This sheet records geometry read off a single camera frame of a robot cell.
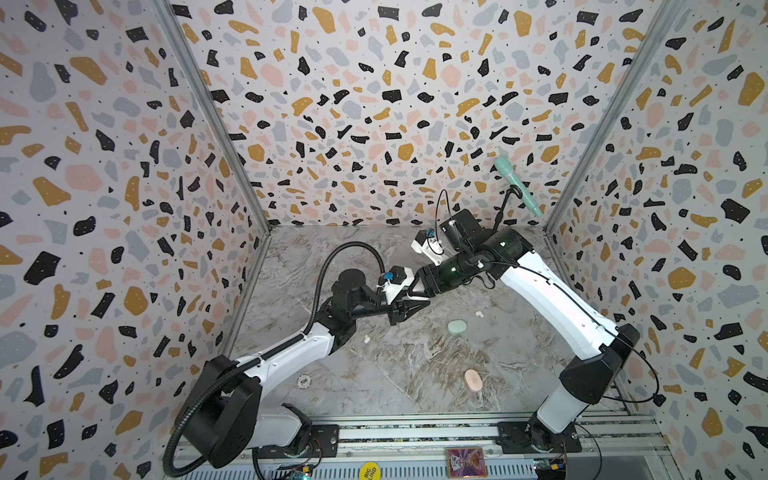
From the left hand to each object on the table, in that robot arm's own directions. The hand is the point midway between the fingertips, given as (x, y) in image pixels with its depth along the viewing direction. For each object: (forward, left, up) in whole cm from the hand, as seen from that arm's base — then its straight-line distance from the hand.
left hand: (429, 292), depth 71 cm
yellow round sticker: (-33, +15, -25) cm, 44 cm away
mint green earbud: (0, +17, -26) cm, 31 cm away
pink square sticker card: (-32, -8, -25) cm, 41 cm away
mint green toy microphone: (+36, -35, -3) cm, 51 cm away
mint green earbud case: (+3, -11, -25) cm, 28 cm away
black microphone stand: (+42, -30, -12) cm, 53 cm away
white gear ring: (-11, +34, -26) cm, 45 cm away
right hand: (0, +4, +2) cm, 4 cm away
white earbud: (+8, -19, -27) cm, 34 cm away
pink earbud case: (-13, -13, -24) cm, 30 cm away
